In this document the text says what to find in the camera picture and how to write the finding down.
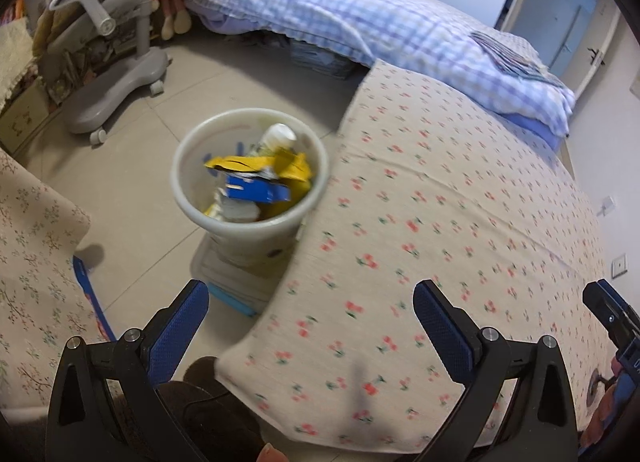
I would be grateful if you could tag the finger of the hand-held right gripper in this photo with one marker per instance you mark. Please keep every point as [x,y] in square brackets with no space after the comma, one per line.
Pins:
[612,314]

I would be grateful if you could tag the person's left hand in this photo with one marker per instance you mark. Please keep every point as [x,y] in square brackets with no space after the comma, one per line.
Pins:
[272,454]

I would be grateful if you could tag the blue cardboard box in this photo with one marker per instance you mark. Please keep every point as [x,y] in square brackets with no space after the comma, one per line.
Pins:
[250,192]

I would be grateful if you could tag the white plastic bottle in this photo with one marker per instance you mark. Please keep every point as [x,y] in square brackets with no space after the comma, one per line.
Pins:
[277,134]

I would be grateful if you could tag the dark brown fuzzy slipper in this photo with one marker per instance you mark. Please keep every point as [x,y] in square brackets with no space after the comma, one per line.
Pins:
[210,407]

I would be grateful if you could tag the stack of books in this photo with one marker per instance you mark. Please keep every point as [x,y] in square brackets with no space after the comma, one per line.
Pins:
[65,76]

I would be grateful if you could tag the folded striped cloth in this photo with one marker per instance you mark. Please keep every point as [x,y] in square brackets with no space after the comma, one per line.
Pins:
[510,56]

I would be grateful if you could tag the cherry print tablecloth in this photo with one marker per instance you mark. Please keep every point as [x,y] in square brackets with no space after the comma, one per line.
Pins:
[450,192]

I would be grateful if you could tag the white wall socket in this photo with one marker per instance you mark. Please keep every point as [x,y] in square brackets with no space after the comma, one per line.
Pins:
[606,205]
[620,264]

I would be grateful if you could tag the beige printed box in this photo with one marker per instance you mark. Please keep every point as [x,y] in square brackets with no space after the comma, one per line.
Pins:
[22,121]

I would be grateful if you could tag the white plastic trash bin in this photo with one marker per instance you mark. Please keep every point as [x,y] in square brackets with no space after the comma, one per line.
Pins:
[250,237]

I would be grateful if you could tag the under-bed storage bag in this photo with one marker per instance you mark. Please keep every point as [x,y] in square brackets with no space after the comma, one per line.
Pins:
[320,59]

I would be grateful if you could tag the cream fringed cloth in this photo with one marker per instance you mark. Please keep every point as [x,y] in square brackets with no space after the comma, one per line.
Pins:
[15,56]

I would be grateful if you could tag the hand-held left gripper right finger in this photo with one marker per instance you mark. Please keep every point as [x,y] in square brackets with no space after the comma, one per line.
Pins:
[442,332]

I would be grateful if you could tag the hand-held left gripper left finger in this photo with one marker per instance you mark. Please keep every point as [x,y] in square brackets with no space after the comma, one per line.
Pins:
[180,332]

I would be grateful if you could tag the bed with checkered blanket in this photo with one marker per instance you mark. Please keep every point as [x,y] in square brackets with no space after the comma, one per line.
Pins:
[530,124]

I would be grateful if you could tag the branch print cloth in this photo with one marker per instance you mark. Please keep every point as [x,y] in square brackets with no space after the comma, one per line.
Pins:
[35,242]

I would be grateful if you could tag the grey wheeled study chair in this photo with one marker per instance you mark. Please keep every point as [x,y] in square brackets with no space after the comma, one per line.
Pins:
[110,91]

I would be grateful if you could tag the clear storage box blue latch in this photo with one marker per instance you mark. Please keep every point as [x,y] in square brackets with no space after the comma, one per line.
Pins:
[225,287]

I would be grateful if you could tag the yellow snack wrapper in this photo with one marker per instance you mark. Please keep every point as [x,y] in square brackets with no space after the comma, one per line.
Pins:
[285,166]

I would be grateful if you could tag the person's right hand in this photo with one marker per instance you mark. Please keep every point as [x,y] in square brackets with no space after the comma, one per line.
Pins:
[602,414]

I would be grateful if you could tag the white door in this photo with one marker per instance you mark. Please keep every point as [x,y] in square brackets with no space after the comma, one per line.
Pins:
[565,16]

